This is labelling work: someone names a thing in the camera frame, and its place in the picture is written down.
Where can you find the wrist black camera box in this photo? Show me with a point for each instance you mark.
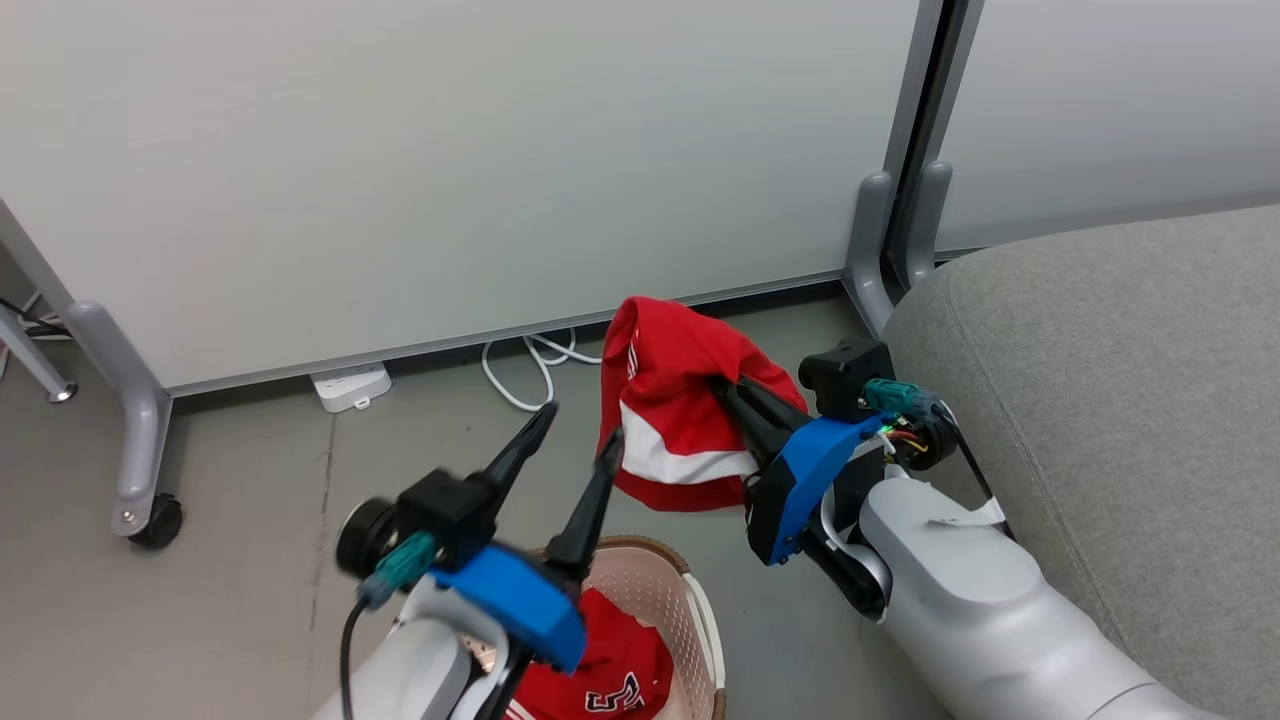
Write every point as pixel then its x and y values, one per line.
pixel 845 375
pixel 435 510

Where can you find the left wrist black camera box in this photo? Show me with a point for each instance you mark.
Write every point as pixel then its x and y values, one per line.
pixel 435 510

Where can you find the large white partition panel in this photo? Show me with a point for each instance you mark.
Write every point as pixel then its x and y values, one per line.
pixel 450 170

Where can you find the red garment with white hem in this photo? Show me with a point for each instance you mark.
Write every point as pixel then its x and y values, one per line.
pixel 670 400

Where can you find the right gripper blue-covered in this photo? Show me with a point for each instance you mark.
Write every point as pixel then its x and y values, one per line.
pixel 795 470

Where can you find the black caster wheel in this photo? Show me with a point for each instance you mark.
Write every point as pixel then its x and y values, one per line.
pixel 160 522

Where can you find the grey partition leg with caster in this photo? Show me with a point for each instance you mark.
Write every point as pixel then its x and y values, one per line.
pixel 135 410

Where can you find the cream perforated laundry basket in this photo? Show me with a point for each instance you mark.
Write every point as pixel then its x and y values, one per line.
pixel 660 590

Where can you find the grey metal table leg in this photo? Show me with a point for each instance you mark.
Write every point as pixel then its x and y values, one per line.
pixel 30 355

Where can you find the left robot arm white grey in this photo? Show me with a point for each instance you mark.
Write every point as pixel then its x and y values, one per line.
pixel 410 670

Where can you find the grey fabric sofa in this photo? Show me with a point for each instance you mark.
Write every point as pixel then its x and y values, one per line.
pixel 1120 400

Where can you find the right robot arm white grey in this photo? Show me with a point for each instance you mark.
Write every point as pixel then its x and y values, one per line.
pixel 980 610

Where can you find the white power strip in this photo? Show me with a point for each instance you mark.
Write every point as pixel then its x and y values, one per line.
pixel 350 388

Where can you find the left gripper blue-covered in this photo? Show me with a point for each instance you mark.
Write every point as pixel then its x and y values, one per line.
pixel 520 600

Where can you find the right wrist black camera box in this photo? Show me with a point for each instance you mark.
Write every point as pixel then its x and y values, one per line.
pixel 845 375

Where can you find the narrow white partition panel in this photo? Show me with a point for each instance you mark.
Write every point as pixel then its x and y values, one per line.
pixel 1110 110

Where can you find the red jersey with number print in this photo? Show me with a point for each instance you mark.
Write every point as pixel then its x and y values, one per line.
pixel 600 675

